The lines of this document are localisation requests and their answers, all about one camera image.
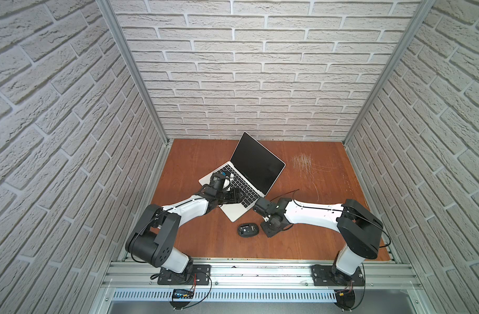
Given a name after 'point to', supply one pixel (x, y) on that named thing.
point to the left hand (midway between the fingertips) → (238, 190)
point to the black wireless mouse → (248, 229)
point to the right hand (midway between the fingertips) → (267, 233)
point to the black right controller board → (345, 298)
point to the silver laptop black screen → (254, 169)
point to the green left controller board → (182, 294)
